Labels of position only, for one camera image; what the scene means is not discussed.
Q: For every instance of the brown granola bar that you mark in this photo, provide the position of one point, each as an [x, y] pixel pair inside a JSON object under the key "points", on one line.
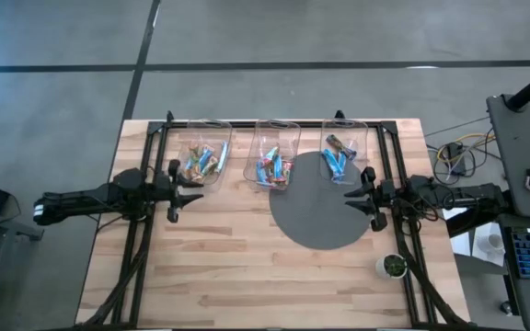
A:
{"points": [[196, 174]]}

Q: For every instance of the grey equipment stand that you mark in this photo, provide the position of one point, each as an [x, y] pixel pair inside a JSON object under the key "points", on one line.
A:
{"points": [[3, 225]]}

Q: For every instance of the grey side desk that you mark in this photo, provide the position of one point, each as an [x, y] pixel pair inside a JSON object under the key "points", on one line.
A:
{"points": [[518, 151]]}

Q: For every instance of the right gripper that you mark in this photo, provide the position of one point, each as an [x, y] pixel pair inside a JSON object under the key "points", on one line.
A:
{"points": [[380, 197]]}

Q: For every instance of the green red granola bar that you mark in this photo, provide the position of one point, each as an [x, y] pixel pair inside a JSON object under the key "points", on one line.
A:
{"points": [[192, 154]]}

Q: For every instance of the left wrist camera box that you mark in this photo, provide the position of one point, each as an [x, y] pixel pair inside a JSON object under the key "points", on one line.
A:
{"points": [[159, 186]]}

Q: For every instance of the small potted plant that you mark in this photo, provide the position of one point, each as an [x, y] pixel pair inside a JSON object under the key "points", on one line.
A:
{"points": [[393, 266]]}

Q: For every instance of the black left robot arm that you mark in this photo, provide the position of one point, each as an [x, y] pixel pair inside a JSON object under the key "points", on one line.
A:
{"points": [[76, 204]]}

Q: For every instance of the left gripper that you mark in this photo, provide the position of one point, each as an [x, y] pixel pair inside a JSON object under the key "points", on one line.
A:
{"points": [[166, 190]]}

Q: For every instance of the purple granola bar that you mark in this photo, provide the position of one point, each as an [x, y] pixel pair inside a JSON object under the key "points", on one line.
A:
{"points": [[341, 146]]}

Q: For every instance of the black power adapter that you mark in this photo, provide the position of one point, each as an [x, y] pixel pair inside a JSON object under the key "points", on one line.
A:
{"points": [[454, 154]]}

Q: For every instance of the clear plastic bin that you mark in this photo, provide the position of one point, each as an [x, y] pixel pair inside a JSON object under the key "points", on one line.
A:
{"points": [[274, 133], [359, 138], [214, 133]]}

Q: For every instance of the caster wheel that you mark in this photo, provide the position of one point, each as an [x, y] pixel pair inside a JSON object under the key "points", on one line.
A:
{"points": [[506, 307]]}

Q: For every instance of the white mug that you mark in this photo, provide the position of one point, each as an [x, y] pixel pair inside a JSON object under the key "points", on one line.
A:
{"points": [[494, 242]]}

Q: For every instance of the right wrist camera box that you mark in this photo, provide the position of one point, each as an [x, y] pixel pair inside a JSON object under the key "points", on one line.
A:
{"points": [[388, 189]]}

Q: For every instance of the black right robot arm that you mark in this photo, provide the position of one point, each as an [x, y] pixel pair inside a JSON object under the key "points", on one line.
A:
{"points": [[472, 197]]}

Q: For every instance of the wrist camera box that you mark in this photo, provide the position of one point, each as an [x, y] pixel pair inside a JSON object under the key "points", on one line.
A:
{"points": [[159, 186], [388, 189]]}

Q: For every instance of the grey round mat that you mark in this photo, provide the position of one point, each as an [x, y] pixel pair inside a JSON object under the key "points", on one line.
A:
{"points": [[320, 216]]}

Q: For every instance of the white paper sheet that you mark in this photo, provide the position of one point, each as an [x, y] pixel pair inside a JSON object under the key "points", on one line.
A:
{"points": [[460, 243], [481, 257], [453, 213]]}

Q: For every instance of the black stand beam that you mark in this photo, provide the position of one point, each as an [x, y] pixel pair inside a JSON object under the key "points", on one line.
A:
{"points": [[472, 224]]}

